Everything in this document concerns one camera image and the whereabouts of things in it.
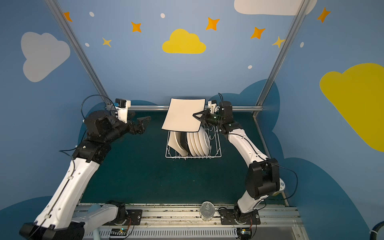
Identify black square plate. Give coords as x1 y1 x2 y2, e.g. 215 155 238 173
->
179 132 190 157

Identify left circuit board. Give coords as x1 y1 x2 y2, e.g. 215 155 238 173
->
109 229 128 240

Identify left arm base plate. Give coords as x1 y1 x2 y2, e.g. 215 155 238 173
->
104 209 143 226

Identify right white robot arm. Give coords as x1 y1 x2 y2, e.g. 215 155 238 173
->
193 101 281 218

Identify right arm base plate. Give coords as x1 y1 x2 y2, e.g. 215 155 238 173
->
218 208 261 225

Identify aluminium frame rail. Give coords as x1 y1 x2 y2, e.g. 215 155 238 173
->
105 104 264 113

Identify right circuit board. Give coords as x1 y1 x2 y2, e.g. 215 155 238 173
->
236 228 252 240

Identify white wire dish rack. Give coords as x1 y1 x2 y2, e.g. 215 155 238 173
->
165 126 222 160

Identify white square plate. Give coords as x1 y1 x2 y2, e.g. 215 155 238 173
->
168 131 188 158
162 98 206 133

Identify circuit board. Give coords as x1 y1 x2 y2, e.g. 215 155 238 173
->
109 229 128 240
236 228 252 240

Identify white round plate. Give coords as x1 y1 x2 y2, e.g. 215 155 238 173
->
187 133 197 157
199 127 211 156
190 133 201 156
194 132 205 156

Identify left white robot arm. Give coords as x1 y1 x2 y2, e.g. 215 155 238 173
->
19 111 151 240

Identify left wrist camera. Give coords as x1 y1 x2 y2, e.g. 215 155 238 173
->
114 99 131 124

